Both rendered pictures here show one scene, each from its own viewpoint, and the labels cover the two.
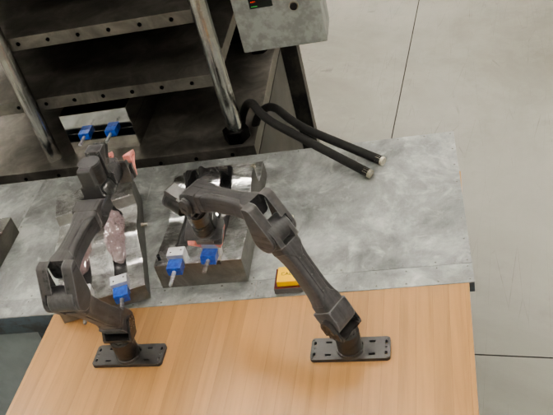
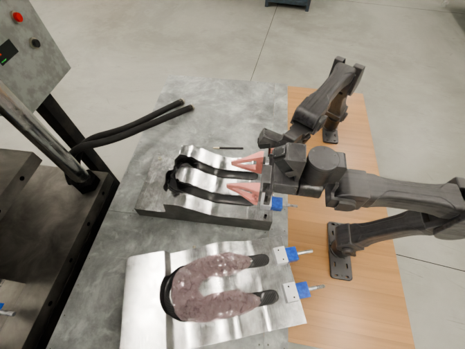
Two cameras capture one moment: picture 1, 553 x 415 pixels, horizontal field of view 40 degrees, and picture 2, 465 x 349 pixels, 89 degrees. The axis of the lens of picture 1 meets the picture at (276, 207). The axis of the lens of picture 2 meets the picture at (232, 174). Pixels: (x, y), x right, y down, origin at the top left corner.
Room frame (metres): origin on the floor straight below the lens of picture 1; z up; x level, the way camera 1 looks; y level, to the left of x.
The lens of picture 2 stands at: (1.83, 0.66, 1.65)
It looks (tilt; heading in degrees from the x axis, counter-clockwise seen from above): 57 degrees down; 262
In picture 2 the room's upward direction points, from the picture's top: straight up
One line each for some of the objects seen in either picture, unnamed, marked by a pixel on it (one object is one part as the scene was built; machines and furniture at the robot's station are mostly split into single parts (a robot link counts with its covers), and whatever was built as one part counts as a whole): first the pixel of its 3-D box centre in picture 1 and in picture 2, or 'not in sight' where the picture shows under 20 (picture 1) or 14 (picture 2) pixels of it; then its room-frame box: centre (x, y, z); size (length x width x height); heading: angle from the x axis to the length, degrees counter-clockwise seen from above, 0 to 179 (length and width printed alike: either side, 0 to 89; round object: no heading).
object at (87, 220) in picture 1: (80, 253); (397, 202); (1.44, 0.48, 1.17); 0.30 x 0.09 x 0.12; 162
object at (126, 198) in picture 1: (100, 243); (214, 290); (1.88, 0.56, 0.85); 0.50 x 0.26 x 0.11; 2
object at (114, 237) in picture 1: (97, 233); (214, 285); (1.87, 0.55, 0.90); 0.26 x 0.18 x 0.08; 2
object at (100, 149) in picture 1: (102, 161); (284, 167); (1.69, 0.40, 1.25); 0.07 x 0.06 x 0.11; 72
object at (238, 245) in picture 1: (212, 212); (207, 184); (1.86, 0.19, 0.87); 0.50 x 0.26 x 0.14; 165
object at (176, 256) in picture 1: (174, 269); (279, 203); (1.62, 0.32, 0.89); 0.13 x 0.05 x 0.05; 165
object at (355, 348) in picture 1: (348, 340); (331, 122); (1.24, -0.08, 0.84); 0.20 x 0.07 x 0.08; 72
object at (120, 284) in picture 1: (122, 296); (293, 254); (1.61, 0.49, 0.85); 0.13 x 0.05 x 0.05; 2
